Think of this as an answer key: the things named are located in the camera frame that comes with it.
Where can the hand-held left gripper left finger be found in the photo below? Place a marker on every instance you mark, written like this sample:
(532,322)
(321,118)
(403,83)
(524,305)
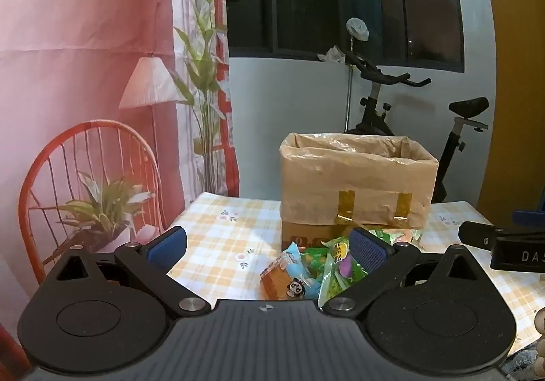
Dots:
(170,245)

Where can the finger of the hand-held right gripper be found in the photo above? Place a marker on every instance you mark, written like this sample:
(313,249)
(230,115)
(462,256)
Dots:
(530,219)
(477,236)

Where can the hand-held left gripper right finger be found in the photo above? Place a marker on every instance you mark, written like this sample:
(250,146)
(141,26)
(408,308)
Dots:
(366,251)

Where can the cardboard box with plastic liner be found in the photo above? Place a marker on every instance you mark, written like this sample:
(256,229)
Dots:
(340,176)

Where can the blue cake snack packet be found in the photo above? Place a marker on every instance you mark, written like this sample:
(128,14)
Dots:
(283,276)

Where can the green and pink snack packet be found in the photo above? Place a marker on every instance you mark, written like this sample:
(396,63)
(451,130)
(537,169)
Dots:
(400,236)

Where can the yellow checked tablecloth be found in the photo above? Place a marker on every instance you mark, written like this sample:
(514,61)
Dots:
(221,236)

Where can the wooden beads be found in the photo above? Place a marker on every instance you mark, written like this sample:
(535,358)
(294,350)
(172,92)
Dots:
(540,327)

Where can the black exercise bike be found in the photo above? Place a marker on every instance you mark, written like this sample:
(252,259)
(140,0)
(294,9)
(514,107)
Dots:
(374,121)

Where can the yellow wooden door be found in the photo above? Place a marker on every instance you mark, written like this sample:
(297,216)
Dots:
(519,87)

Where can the metal pole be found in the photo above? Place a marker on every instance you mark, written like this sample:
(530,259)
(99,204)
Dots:
(350,100)

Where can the white crumpled paper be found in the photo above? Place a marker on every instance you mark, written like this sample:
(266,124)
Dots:
(332,55)

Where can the white plastic bag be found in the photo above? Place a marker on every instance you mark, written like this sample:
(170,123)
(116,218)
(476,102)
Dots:
(357,28)

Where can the dark window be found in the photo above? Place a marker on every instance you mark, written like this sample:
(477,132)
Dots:
(306,2)

